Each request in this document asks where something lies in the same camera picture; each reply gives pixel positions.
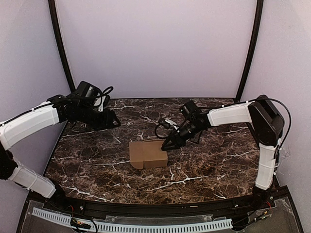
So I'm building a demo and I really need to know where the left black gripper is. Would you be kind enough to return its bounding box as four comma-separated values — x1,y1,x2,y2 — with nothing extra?
77,104,121,132

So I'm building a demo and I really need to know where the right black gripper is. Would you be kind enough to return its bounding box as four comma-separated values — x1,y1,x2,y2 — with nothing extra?
162,121,203,151

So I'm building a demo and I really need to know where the brown cardboard box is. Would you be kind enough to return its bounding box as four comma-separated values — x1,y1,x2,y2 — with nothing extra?
129,139,168,169

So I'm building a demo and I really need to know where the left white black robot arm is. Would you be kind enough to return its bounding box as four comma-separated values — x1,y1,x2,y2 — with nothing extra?
0,81,121,212

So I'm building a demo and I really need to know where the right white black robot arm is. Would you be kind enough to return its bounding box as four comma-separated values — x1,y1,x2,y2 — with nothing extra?
158,95,285,190

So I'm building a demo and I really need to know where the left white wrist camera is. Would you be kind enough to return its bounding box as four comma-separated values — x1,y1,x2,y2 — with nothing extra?
98,95,110,112

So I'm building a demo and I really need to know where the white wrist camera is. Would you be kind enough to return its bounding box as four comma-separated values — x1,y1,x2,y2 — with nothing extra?
98,95,110,112
163,118,179,130

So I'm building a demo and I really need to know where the right black camera cable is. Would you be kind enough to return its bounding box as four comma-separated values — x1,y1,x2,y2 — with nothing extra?
155,117,190,140

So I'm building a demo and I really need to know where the black camera cable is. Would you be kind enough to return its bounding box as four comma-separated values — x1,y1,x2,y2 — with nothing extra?
155,117,190,140
70,85,114,129

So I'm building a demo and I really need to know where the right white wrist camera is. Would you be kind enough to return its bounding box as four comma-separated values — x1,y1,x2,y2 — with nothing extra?
163,118,179,130

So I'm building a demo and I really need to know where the left black camera cable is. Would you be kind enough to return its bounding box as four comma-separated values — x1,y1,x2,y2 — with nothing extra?
70,85,114,129

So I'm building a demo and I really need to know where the white slotted cable duct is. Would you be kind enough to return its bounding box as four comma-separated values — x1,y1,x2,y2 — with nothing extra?
31,207,233,233

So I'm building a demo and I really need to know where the black front rail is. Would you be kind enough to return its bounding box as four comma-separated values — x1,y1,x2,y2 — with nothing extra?
29,189,287,220

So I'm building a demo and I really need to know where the left black frame post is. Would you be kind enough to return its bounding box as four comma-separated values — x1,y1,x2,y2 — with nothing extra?
48,0,76,92

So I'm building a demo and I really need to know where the black frame post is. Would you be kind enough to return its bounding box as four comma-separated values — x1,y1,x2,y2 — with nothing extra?
48,0,76,92
235,0,264,101

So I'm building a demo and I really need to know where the right black frame post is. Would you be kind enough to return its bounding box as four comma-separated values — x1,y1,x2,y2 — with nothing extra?
235,0,264,101

